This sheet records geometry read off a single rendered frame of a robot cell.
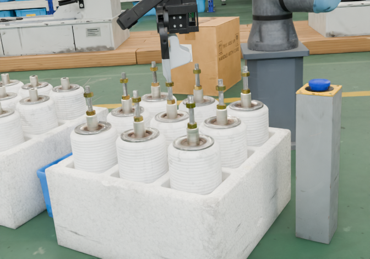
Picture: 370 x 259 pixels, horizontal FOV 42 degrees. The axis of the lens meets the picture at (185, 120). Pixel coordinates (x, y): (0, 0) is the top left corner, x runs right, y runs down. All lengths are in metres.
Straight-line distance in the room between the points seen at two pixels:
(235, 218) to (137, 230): 0.18
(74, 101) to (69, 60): 1.64
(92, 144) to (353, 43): 2.17
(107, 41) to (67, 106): 1.66
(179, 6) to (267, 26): 0.52
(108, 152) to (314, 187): 0.41
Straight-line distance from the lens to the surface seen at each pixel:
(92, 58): 2.92
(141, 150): 0.89
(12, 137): 1.19
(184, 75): 2.12
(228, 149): 0.93
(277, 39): 1.41
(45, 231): 1.17
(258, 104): 1.06
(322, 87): 0.93
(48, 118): 1.26
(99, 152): 0.97
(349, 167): 1.39
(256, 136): 1.04
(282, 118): 1.46
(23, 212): 1.21
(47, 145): 1.23
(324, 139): 0.94
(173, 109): 1.00
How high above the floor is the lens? 0.56
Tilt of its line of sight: 18 degrees down
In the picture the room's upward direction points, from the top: 4 degrees counter-clockwise
